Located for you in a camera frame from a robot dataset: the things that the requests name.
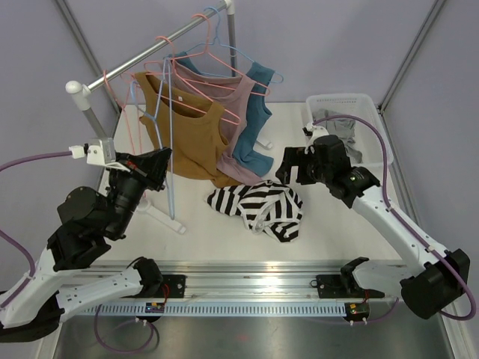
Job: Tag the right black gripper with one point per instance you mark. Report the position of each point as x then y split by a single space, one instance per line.
300 164

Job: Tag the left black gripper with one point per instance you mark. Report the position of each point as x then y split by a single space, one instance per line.
141 173

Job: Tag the black white striped tank top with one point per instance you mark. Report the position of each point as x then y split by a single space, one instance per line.
268 207

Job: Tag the grey tank top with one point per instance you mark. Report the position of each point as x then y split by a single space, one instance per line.
343 128

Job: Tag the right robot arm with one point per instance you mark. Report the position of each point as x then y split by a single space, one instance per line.
431 278

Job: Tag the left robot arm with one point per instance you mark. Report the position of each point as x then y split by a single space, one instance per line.
35 306

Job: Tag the teal blue tank top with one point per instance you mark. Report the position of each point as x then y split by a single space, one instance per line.
257 114

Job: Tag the mustard tank top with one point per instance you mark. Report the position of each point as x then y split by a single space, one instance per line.
189 125

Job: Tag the mauve pink tank top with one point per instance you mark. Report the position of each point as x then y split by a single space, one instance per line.
233 94

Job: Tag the white plastic basket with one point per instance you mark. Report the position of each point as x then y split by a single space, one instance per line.
359 105

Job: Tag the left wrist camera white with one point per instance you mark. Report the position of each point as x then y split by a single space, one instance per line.
99 152

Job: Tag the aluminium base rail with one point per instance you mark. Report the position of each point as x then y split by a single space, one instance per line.
250 281

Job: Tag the white slotted cable duct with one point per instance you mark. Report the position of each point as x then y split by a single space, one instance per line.
221 309

